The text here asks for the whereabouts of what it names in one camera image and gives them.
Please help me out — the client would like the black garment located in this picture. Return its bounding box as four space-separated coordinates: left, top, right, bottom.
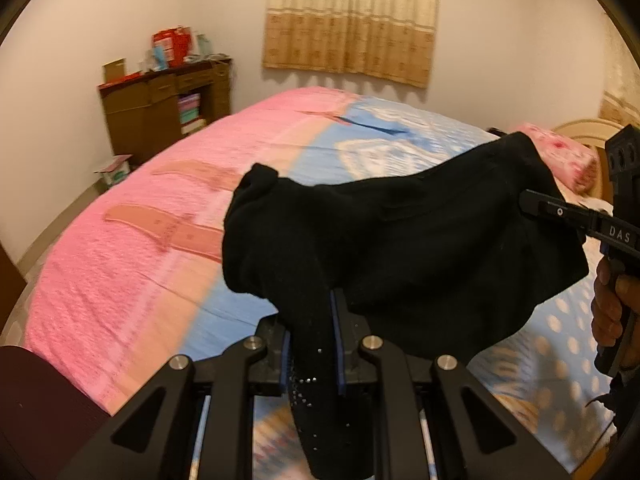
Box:
222 133 588 479

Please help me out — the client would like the person's right hand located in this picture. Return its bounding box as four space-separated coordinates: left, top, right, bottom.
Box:
591 257 640 347

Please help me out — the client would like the cream wooden headboard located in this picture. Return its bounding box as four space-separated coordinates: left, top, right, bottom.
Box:
553 118 626 201

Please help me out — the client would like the beige side curtain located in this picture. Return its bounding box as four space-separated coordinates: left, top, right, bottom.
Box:
599 15 640 126

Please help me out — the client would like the blue pink patterned bedspread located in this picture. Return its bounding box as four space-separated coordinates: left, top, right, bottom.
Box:
25 87 612 479

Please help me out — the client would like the small white cardboard box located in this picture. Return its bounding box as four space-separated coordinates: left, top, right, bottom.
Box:
94 154 131 188

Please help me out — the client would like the beige patterned window curtain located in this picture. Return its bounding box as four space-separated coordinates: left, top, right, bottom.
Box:
262 0 439 89

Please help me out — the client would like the brown wooden desk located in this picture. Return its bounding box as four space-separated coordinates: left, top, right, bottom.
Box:
98 55 232 166

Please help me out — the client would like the brown cardboard box on desk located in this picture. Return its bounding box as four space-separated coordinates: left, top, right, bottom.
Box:
103 58 126 84

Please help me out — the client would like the red gift bag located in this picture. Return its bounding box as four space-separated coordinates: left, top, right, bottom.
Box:
152 26 192 68

